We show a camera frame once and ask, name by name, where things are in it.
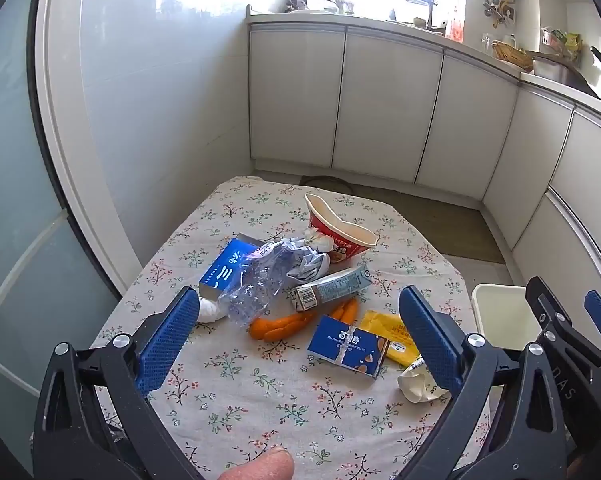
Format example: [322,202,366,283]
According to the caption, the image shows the orange peel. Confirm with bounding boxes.
[328,297,359,325]
[249,310,317,342]

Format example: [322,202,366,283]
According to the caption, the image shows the white trash bin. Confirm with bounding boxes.
[471,283,544,352]

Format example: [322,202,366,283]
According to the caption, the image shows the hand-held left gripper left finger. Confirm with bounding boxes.
[30,286,206,480]

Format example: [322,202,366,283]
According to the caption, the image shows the cookware on countertop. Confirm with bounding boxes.
[285,0,357,16]

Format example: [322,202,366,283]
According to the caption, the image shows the blue biscuit box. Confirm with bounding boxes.
[307,315,391,378]

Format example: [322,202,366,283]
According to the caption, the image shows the white kitchen countertop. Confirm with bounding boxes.
[245,7,601,113]

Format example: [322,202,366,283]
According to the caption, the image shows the blue tissue box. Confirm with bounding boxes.
[199,238,266,301]

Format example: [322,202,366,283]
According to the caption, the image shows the metal pot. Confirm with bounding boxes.
[531,55,581,86]

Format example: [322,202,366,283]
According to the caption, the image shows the person's left hand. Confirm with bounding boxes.
[218,448,295,480]

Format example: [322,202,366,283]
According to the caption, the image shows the metal dish rack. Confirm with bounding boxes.
[405,0,440,27]

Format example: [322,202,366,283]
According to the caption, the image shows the yellow packet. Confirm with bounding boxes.
[358,310,421,367]

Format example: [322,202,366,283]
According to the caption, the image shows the blue white wrapper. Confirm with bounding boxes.
[280,237,331,283]

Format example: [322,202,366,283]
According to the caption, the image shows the light blue milk carton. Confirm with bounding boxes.
[286,265,372,312]

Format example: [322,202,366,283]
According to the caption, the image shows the wicker basket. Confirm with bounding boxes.
[491,41,534,73]

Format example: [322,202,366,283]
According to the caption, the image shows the colourful food packets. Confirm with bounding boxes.
[541,26,581,61]

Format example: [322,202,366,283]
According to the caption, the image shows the frosted glass sliding door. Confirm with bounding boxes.
[0,0,144,461]

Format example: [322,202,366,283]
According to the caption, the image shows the row of white cabinet doors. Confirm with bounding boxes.
[248,22,601,341]

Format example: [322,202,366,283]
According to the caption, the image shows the white paper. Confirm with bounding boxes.
[397,354,454,403]

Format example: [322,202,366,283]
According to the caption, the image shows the floral tablecloth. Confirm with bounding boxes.
[88,176,491,480]

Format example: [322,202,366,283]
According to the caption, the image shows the red instant noodle cup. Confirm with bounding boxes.
[305,193,380,265]

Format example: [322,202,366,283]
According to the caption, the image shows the crushed clear plastic bottle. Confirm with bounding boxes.
[218,241,301,330]

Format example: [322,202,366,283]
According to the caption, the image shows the metal pipes and valves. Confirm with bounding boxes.
[483,0,516,29]

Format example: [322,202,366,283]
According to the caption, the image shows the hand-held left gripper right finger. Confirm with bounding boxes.
[399,286,581,480]

